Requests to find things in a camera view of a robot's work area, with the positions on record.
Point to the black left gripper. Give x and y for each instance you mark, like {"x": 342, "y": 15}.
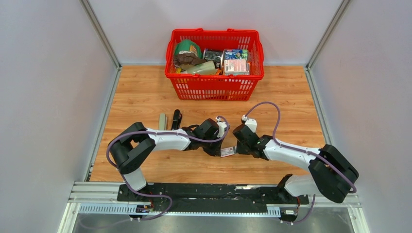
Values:
{"x": 216, "y": 152}

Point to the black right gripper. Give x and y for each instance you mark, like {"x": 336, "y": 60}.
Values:
{"x": 239, "y": 150}

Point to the red white staple box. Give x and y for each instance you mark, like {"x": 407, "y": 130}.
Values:
{"x": 226, "y": 152}

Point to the black stapler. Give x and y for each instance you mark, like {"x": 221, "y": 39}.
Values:
{"x": 176, "y": 119}

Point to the grey-green white stapler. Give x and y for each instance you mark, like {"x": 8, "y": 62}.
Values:
{"x": 163, "y": 122}

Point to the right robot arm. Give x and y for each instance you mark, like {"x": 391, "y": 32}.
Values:
{"x": 330, "y": 173}

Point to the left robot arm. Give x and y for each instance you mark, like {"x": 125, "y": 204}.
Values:
{"x": 128, "y": 151}

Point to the red plastic shopping basket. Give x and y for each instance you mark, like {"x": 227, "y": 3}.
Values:
{"x": 235, "y": 44}

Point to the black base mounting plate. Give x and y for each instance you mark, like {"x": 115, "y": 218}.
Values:
{"x": 215, "y": 198}

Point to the pink white packet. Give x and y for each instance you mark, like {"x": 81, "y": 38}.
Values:
{"x": 236, "y": 67}

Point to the pale green bottle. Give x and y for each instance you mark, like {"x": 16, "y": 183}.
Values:
{"x": 206, "y": 68}

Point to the dark patterned packet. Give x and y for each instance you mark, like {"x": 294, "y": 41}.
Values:
{"x": 213, "y": 55}

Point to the brown crumpled bag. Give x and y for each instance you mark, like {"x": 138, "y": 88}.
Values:
{"x": 187, "y": 59}

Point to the green snack bag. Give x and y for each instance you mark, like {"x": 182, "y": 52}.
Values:
{"x": 188, "y": 46}

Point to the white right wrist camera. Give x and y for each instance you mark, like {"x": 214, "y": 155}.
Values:
{"x": 249, "y": 122}

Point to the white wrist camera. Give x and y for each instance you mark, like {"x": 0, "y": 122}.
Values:
{"x": 223, "y": 126}
{"x": 249, "y": 122}

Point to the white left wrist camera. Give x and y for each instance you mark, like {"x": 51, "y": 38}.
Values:
{"x": 223, "y": 126}

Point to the aluminium frame rail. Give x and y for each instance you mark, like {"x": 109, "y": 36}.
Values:
{"x": 101, "y": 198}

